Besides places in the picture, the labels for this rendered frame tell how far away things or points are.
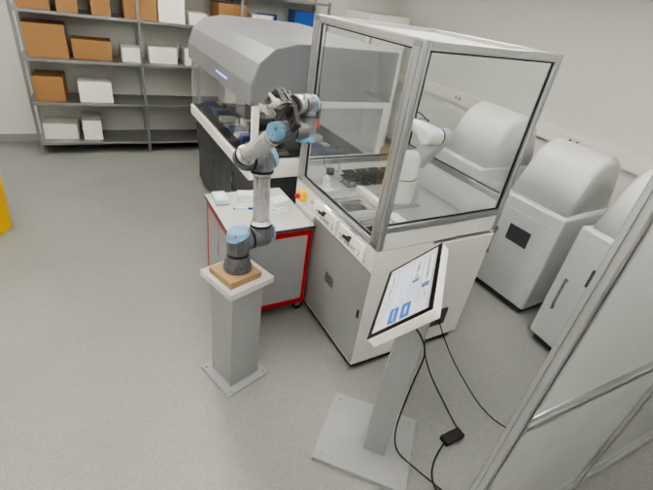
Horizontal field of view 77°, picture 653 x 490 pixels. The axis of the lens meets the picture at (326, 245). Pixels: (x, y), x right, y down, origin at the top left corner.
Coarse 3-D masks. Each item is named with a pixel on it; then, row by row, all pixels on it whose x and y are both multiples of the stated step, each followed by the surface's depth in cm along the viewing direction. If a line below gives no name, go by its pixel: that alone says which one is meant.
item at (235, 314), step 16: (208, 272) 219; (224, 288) 209; (240, 288) 211; (256, 288) 217; (224, 304) 221; (240, 304) 220; (256, 304) 230; (224, 320) 227; (240, 320) 226; (256, 320) 236; (224, 336) 233; (240, 336) 233; (256, 336) 244; (224, 352) 239; (240, 352) 239; (256, 352) 251; (208, 368) 257; (224, 368) 246; (240, 368) 247; (256, 368) 260; (224, 384) 249; (240, 384) 250
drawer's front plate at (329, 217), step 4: (316, 200) 272; (316, 204) 273; (320, 204) 268; (316, 208) 274; (320, 208) 269; (324, 208) 264; (316, 212) 275; (328, 212) 260; (316, 216) 276; (328, 216) 260; (332, 216) 256; (320, 220) 272; (328, 220) 261; (332, 220) 257; (336, 220) 253; (324, 224) 268; (328, 224) 262; (332, 224) 258; (336, 224) 254; (328, 228) 263; (332, 228) 258; (336, 228) 256; (332, 232) 259; (336, 232) 258
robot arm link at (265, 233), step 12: (264, 156) 196; (276, 156) 200; (264, 168) 199; (264, 180) 203; (264, 192) 206; (264, 204) 209; (264, 216) 212; (252, 228) 214; (264, 228) 214; (264, 240) 217
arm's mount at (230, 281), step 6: (216, 264) 220; (222, 264) 221; (252, 264) 224; (210, 270) 218; (216, 270) 215; (222, 270) 216; (252, 270) 219; (258, 270) 220; (216, 276) 215; (222, 276) 211; (228, 276) 212; (234, 276) 212; (240, 276) 213; (246, 276) 214; (252, 276) 216; (258, 276) 220; (222, 282) 212; (228, 282) 207; (234, 282) 208; (240, 282) 211; (246, 282) 214; (228, 288) 209; (234, 288) 210
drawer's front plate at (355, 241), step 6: (342, 228) 248; (348, 228) 245; (348, 234) 243; (354, 234) 240; (354, 240) 238; (360, 240) 235; (348, 246) 245; (354, 246) 239; (360, 246) 234; (354, 252) 240; (360, 252) 235; (360, 258) 236
